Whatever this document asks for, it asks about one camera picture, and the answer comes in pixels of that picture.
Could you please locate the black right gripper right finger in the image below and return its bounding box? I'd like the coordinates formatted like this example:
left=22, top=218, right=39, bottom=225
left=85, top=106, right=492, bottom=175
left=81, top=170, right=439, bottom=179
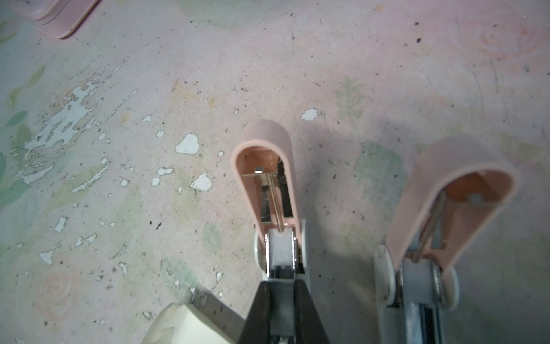
left=294, top=280, right=329, bottom=344

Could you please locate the staple box sleeve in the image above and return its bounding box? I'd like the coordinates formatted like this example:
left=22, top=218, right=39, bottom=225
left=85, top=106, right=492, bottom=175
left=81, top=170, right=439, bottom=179
left=142, top=303, right=235, bottom=344

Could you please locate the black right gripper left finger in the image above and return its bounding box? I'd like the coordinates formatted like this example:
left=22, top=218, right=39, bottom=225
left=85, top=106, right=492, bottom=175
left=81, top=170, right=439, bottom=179
left=238, top=281, right=274, bottom=344

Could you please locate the pink flat case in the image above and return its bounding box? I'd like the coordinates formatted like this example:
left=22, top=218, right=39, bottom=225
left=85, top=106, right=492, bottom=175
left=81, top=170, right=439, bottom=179
left=7, top=0, right=100, bottom=39

